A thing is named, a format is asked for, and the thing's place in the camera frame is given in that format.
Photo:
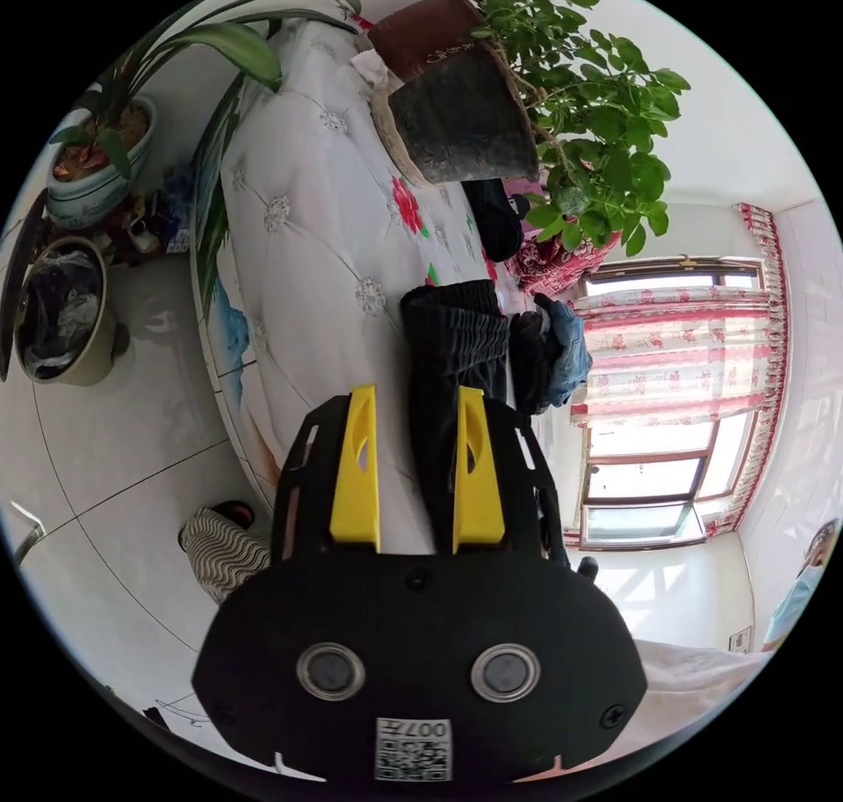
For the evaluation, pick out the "leafy plant in dark pot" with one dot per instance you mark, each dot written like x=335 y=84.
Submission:
x=461 y=123

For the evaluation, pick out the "red flowered curtain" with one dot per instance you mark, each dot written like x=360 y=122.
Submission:
x=672 y=347

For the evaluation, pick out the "bed with white flowered quilt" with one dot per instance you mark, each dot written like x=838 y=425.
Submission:
x=316 y=235

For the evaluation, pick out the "long-leaved plant in white pot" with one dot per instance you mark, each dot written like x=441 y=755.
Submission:
x=99 y=156

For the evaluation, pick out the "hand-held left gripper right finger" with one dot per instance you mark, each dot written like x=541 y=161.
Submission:
x=475 y=499

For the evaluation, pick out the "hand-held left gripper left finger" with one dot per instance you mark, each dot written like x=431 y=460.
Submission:
x=355 y=486

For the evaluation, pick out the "pile of clothes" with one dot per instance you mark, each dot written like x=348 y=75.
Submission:
x=560 y=258
x=560 y=354

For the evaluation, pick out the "black long pants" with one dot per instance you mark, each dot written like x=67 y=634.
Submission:
x=454 y=341

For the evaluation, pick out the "bin with black bag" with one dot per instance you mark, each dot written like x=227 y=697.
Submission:
x=62 y=314

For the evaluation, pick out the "window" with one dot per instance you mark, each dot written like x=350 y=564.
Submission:
x=652 y=479

